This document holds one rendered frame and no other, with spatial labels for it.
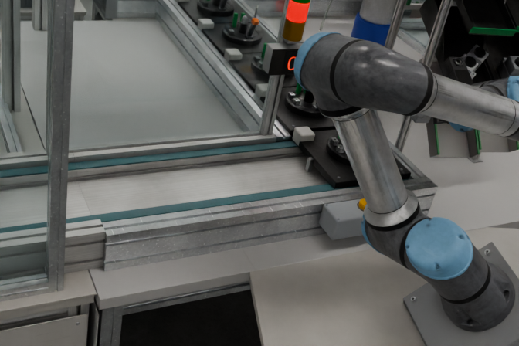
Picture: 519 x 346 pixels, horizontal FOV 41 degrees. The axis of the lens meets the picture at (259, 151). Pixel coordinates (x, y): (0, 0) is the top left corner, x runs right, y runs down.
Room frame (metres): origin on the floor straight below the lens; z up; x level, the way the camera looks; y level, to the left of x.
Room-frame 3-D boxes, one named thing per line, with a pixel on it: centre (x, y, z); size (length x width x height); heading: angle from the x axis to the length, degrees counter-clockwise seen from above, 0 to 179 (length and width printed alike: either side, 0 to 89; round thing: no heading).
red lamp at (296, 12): (1.66, -0.02, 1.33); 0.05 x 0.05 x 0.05
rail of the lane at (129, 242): (1.38, -0.09, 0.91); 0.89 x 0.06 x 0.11; 121
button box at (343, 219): (1.43, -0.28, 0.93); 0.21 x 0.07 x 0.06; 121
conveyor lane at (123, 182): (1.52, 0.02, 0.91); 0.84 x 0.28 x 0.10; 121
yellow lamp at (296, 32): (1.66, -0.02, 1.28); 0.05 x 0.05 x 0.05
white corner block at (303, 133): (1.69, -0.11, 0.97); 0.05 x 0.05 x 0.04; 31
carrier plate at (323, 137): (1.66, -0.25, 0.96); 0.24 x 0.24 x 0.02; 31
